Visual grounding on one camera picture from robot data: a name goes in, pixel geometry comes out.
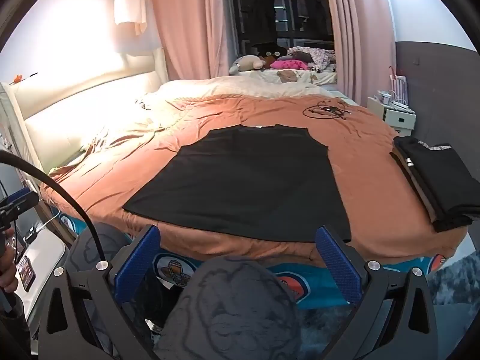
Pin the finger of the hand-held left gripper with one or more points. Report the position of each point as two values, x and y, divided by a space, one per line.
22 198

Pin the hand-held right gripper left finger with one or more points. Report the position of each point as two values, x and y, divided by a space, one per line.
137 260

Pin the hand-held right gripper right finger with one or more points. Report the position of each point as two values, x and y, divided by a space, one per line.
337 266

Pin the black sleeveless top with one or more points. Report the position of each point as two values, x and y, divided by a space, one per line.
243 180

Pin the person's left hand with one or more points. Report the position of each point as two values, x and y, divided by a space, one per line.
8 275

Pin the white side table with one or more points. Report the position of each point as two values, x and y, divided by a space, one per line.
45 247

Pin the teal printed bed sheet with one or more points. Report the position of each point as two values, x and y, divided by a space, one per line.
300 288

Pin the smartphone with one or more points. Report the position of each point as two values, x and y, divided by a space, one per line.
25 272

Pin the orange blanket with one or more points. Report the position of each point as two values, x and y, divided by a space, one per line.
112 165

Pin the person's grey printed pants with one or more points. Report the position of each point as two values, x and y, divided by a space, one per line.
232 307

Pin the folded brown garment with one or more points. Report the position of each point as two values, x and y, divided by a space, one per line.
414 180

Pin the grey fluffy rug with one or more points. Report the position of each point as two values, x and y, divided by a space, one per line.
453 281

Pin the folded black garment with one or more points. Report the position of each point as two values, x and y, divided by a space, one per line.
438 180

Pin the white nightstand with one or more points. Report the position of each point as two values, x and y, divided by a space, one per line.
397 120

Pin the cartoon printed bedding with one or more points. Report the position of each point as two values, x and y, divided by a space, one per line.
288 77

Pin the pink plush cloth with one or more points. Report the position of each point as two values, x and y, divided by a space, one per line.
290 65

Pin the floral blanket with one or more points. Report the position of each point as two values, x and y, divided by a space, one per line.
315 56

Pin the hanging white dress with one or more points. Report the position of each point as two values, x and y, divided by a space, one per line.
131 11

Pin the brown plush toy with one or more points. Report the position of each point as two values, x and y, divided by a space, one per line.
272 58

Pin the beige plush toy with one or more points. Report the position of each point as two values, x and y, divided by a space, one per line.
247 63

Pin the wide pink curtain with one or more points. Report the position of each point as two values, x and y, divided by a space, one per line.
183 22

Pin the narrow pink curtain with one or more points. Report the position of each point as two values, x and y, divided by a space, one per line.
356 26

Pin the dark window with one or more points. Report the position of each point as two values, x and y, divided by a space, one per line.
285 7

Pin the hanging dark coat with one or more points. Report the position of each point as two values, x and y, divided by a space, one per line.
258 7

